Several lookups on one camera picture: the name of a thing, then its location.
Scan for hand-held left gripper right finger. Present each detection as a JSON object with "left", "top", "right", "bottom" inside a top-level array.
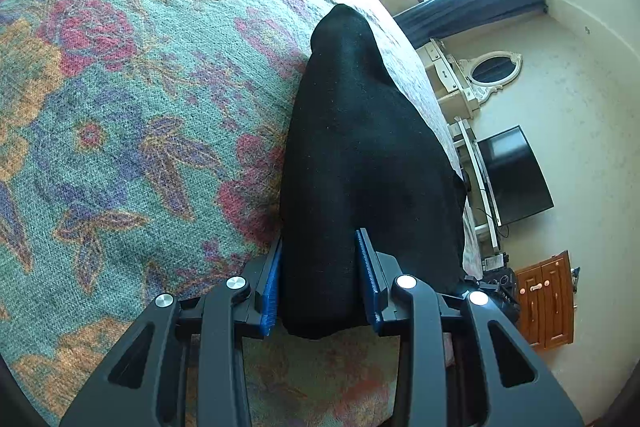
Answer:
[{"left": 354, "top": 228, "right": 585, "bottom": 427}]

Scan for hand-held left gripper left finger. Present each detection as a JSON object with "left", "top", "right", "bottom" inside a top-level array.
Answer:
[{"left": 59, "top": 237, "right": 284, "bottom": 427}]

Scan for black pants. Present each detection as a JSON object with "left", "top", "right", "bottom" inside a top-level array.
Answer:
[{"left": 277, "top": 3, "right": 468, "bottom": 341}]

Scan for black electronic device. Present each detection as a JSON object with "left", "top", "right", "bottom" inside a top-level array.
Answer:
[{"left": 465, "top": 273, "right": 521, "bottom": 324}]

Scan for white television stand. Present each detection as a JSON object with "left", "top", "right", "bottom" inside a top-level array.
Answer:
[{"left": 447, "top": 118, "right": 504, "bottom": 254}]

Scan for wooden cabinet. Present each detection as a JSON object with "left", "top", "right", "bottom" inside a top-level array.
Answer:
[{"left": 514, "top": 250, "right": 576, "bottom": 351}]

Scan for black flat television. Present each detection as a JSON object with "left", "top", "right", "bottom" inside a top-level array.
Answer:
[{"left": 475, "top": 125, "right": 555, "bottom": 228}]

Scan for cream vanity table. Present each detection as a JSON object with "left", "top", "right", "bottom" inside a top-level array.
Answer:
[{"left": 417, "top": 38, "right": 482, "bottom": 114}]

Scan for floral printed blanket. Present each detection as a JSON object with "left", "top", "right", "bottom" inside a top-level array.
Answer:
[{"left": 0, "top": 0, "right": 471, "bottom": 427}]

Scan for oval framed mirror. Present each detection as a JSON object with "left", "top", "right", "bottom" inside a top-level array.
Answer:
[{"left": 457, "top": 51, "right": 523, "bottom": 106}]

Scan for dark blue curtain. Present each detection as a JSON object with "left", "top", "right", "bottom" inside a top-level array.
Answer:
[{"left": 397, "top": 0, "right": 549, "bottom": 50}]

